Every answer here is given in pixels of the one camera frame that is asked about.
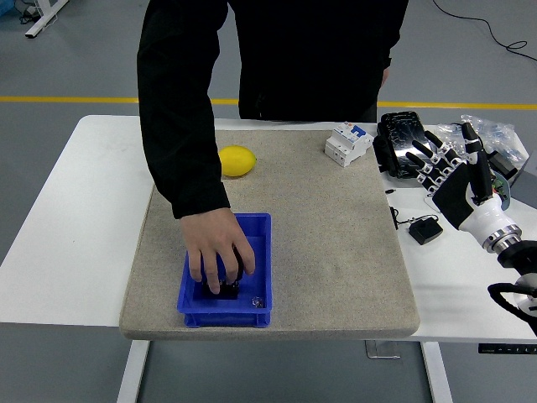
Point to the person's right hand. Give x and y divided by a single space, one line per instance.
214 235

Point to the white and black robot right hand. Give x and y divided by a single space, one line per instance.
457 197

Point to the person's left hand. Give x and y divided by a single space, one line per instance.
384 76

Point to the person's right forearm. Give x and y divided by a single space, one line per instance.
184 159

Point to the person's left forearm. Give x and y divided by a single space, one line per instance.
396 33

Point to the blue plastic box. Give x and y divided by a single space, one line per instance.
260 252

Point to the green terminal connector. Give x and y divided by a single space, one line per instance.
499 185

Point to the black power adapter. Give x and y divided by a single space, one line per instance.
505 165

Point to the clear bag of washers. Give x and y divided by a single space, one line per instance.
449 132

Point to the black wrapped device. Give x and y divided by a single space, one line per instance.
394 142

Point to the person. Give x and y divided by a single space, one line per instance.
314 54

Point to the clear bag of blue parts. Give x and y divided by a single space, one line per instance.
503 138

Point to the white circuit breaker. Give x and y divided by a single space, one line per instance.
348 144

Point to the yellow lemon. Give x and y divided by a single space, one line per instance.
239 160

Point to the small clear plastic piece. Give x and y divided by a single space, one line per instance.
257 301

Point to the grey-brown mat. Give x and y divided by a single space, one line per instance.
327 252

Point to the white table leg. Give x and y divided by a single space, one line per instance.
436 373
132 369

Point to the black table control panel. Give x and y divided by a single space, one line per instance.
503 349

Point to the blue object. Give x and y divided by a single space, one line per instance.
5 7

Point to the metal table bracket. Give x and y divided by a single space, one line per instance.
382 350

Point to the white floor frame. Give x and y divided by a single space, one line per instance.
42 19

